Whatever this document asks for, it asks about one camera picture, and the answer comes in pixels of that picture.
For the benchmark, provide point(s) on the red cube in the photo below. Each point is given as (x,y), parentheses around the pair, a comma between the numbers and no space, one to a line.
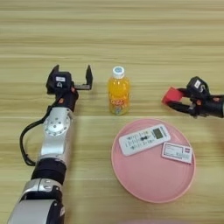
(172,95)

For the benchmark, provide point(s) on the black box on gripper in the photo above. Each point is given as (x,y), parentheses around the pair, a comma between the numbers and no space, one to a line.
(197,85)
(59,81)

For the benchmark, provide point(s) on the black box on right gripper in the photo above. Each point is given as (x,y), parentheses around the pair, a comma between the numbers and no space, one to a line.
(197,85)

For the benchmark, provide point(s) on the white and red card box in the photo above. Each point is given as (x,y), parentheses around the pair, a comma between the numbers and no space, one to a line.
(177,152)

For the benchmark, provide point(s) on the orange juice bottle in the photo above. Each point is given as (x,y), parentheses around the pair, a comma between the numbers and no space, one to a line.
(119,93)

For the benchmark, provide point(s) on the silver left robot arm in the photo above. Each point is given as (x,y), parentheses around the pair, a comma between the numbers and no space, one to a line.
(54,137)

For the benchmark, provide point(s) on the white remote control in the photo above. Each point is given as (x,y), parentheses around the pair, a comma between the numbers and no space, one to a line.
(144,140)

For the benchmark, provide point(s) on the pink round plate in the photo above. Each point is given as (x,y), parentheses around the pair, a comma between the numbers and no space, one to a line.
(151,180)

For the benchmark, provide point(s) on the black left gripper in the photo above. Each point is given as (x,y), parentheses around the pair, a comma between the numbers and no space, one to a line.
(67,100)

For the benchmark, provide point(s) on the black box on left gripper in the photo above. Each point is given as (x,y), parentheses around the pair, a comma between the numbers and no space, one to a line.
(59,81)

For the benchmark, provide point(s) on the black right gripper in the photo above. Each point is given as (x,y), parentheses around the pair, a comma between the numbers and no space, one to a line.
(208,106)

